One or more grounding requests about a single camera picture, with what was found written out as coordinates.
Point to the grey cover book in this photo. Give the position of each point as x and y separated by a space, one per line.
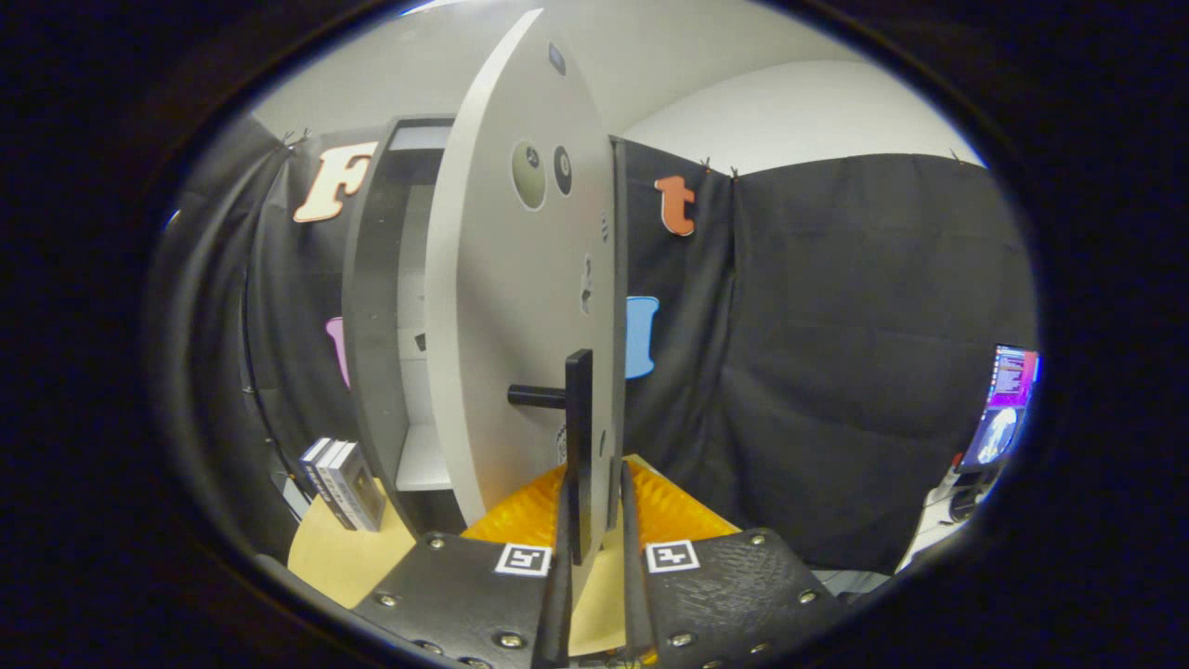
362 488

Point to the grey cabinet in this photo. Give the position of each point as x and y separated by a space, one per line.
372 325

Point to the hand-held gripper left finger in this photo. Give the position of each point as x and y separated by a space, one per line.
557 613

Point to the white side desk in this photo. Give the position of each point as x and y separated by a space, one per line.
929 530

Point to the dark blue book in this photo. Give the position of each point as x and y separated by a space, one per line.
314 469

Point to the open laptop screen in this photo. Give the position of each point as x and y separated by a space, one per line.
1008 409

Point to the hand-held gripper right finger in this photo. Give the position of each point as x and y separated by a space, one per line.
636 604

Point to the black backdrop cloth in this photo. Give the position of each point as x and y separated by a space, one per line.
836 325

